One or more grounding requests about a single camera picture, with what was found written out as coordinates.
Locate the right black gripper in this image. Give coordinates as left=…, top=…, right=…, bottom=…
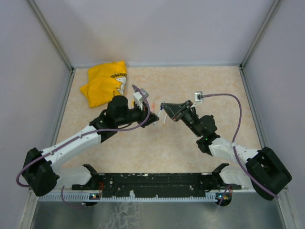
left=162, top=100, right=203, bottom=137

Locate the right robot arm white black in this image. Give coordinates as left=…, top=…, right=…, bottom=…
left=161, top=100, right=292, bottom=200

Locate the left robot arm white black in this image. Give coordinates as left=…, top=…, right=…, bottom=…
left=21, top=95, right=159, bottom=197

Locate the yellow folded shirt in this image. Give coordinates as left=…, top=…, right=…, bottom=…
left=80, top=61, right=127, bottom=108

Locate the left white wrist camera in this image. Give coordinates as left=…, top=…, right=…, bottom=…
left=133, top=88, right=149, bottom=110

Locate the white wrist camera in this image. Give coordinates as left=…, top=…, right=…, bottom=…
left=133, top=88, right=149, bottom=110
left=191, top=91, right=204, bottom=108

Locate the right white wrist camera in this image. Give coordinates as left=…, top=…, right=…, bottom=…
left=191, top=91, right=204, bottom=108

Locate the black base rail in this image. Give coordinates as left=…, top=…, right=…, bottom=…
left=72, top=173, right=226, bottom=198

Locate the aluminium frame side rail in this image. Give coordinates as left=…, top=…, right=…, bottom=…
left=239, top=66, right=275, bottom=171

